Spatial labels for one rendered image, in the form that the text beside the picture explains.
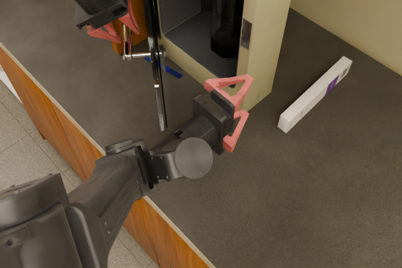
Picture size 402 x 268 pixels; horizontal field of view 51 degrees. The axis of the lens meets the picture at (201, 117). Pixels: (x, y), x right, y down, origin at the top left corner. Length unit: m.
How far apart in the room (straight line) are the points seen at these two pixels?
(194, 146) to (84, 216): 0.30
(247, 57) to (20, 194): 0.68
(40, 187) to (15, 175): 1.92
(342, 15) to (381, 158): 0.43
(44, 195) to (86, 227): 0.05
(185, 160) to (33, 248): 0.35
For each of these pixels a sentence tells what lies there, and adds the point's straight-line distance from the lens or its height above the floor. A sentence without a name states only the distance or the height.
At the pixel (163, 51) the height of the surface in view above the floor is 1.21.
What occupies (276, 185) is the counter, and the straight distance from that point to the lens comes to 0.95.
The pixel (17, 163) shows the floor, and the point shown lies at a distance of 2.22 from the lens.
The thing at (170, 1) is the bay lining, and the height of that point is 1.10.
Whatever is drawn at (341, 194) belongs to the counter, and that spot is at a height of 0.94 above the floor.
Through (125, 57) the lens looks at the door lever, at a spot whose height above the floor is 1.21.
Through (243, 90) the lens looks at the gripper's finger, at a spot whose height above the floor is 1.26.
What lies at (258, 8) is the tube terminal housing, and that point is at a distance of 0.80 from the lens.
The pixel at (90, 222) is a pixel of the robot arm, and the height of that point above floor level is 1.49.
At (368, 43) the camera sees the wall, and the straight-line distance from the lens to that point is 1.27.
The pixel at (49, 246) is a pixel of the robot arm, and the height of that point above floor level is 1.55.
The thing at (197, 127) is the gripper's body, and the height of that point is 1.23.
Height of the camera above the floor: 1.78
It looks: 54 degrees down
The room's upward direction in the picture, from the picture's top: straight up
